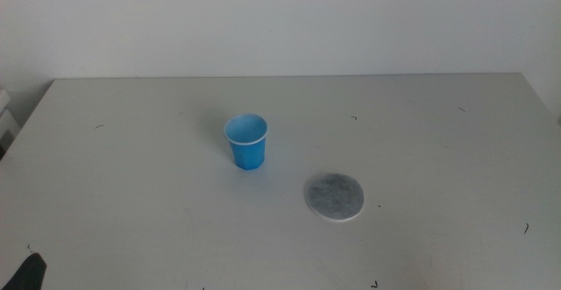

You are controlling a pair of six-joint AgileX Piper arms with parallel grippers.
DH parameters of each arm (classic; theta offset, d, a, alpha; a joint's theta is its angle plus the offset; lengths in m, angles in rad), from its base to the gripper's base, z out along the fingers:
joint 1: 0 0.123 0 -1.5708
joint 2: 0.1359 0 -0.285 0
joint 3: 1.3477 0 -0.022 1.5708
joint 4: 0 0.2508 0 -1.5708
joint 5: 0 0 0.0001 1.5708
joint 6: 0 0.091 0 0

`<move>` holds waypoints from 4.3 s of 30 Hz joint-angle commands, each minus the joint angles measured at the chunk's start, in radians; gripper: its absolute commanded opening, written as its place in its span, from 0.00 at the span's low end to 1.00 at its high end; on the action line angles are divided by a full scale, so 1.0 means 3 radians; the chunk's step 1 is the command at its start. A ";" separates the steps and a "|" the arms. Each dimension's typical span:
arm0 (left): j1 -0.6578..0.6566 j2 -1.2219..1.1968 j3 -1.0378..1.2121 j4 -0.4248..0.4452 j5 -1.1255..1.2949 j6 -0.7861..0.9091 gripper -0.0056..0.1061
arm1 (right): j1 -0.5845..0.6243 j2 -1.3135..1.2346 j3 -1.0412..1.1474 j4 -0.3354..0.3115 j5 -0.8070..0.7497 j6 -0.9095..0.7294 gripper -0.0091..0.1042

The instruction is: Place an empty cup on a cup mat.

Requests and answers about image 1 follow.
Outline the blue plastic cup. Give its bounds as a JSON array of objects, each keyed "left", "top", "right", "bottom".
[{"left": 223, "top": 113, "right": 269, "bottom": 172}]

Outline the grey round cup mat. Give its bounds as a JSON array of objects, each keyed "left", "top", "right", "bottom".
[{"left": 303, "top": 172, "right": 366, "bottom": 223}]

